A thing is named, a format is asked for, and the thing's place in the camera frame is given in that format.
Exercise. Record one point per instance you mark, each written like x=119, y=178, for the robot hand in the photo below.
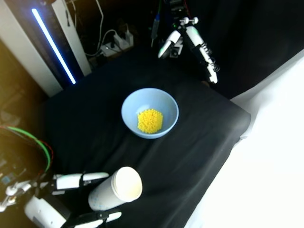
x=45, y=211
x=193, y=35

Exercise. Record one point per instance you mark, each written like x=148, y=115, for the white paper cup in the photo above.
x=107, y=192

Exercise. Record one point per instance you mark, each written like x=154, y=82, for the light blue bowl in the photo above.
x=152, y=99

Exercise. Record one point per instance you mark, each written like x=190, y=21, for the black table cloth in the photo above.
x=178, y=166

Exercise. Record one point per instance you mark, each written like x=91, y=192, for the yellow beads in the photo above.
x=150, y=121

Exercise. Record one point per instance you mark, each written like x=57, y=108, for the hanging blue white connector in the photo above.
x=155, y=26

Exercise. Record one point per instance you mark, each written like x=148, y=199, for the white tower with light strip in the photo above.
x=28, y=54

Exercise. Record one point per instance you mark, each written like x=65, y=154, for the white power strip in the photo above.
x=118, y=42

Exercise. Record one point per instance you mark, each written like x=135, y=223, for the white sheet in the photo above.
x=261, y=154

